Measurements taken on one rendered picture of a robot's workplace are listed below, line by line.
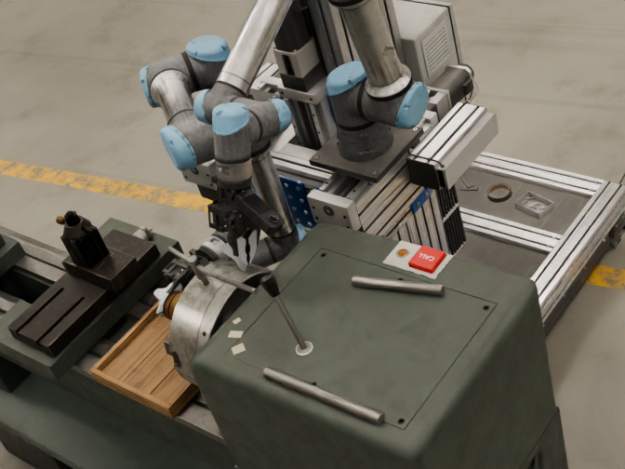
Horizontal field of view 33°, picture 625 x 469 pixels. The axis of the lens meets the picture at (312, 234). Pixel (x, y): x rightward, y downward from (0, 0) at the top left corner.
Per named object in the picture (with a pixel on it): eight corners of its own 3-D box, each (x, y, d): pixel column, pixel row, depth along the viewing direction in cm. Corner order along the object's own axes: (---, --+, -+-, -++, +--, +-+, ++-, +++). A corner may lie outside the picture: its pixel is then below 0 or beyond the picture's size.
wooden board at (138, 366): (261, 321, 280) (257, 311, 277) (173, 419, 261) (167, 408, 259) (181, 290, 297) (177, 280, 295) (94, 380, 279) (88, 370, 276)
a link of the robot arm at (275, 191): (251, 84, 262) (304, 235, 290) (210, 100, 261) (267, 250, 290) (262, 103, 253) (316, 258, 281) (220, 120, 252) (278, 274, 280)
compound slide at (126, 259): (141, 269, 292) (135, 256, 289) (116, 293, 287) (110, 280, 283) (93, 250, 304) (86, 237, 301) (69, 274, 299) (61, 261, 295)
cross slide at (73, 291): (160, 254, 302) (155, 243, 299) (54, 357, 280) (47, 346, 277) (118, 239, 313) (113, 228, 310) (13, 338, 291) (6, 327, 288)
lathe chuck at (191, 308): (301, 324, 265) (260, 239, 244) (227, 421, 250) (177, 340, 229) (274, 314, 270) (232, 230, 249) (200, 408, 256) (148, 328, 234)
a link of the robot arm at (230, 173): (259, 156, 218) (232, 167, 213) (259, 177, 220) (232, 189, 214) (232, 149, 223) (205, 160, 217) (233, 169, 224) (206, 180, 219)
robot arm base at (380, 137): (359, 121, 285) (351, 91, 279) (405, 132, 276) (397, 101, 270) (326, 154, 278) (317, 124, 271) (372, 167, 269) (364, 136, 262)
